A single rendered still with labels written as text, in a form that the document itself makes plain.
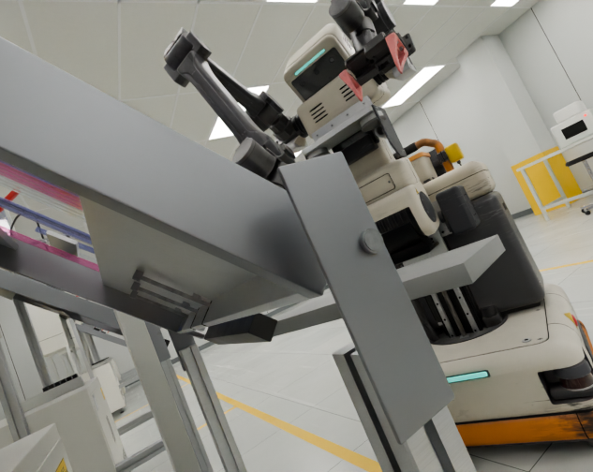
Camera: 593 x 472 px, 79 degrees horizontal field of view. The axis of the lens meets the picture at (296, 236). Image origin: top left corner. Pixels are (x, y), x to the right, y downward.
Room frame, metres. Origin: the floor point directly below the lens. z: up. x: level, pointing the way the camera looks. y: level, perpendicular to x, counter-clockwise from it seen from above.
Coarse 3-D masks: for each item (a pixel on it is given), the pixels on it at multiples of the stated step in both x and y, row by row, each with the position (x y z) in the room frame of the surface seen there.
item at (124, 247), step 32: (96, 224) 0.39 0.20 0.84; (128, 224) 0.36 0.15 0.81; (96, 256) 0.54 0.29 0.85; (128, 256) 0.48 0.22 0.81; (160, 256) 0.44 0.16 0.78; (192, 256) 0.40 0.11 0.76; (128, 288) 0.74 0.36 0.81; (160, 288) 0.63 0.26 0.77; (192, 288) 0.55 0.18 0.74; (224, 288) 0.49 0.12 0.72
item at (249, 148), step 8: (240, 144) 0.66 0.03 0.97; (248, 144) 0.63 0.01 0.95; (256, 144) 0.63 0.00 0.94; (240, 152) 0.64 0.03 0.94; (248, 152) 0.62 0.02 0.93; (256, 152) 0.63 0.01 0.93; (264, 152) 0.64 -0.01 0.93; (272, 152) 0.70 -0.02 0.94; (288, 152) 0.74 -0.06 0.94; (232, 160) 0.65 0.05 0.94; (240, 160) 0.63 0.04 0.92; (248, 160) 0.63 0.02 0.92; (256, 160) 0.63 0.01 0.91; (264, 160) 0.64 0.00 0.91; (272, 160) 0.65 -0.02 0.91; (288, 160) 0.72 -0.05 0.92; (248, 168) 0.64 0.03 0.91; (256, 168) 0.64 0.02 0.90; (264, 168) 0.65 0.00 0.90; (272, 168) 0.65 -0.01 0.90; (264, 176) 0.66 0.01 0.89
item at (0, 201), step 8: (0, 200) 0.48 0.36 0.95; (8, 200) 0.48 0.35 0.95; (8, 208) 0.48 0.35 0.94; (16, 208) 0.49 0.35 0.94; (24, 208) 0.49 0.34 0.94; (24, 216) 0.50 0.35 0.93; (32, 216) 0.49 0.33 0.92; (40, 216) 0.50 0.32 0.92; (48, 224) 0.50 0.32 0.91; (56, 224) 0.50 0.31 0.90; (64, 224) 0.51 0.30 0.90; (64, 232) 0.51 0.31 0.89; (72, 232) 0.51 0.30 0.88; (80, 232) 0.52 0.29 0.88; (80, 240) 0.53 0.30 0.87; (88, 240) 0.52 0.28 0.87
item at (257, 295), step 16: (240, 288) 0.44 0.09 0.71; (256, 288) 0.37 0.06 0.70; (272, 288) 0.32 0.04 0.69; (224, 304) 0.49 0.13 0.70; (240, 304) 0.41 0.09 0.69; (256, 304) 0.35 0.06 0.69; (272, 304) 0.32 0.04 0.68; (288, 304) 0.30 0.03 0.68; (192, 320) 0.69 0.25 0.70; (208, 320) 0.54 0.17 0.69; (224, 320) 0.48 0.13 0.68
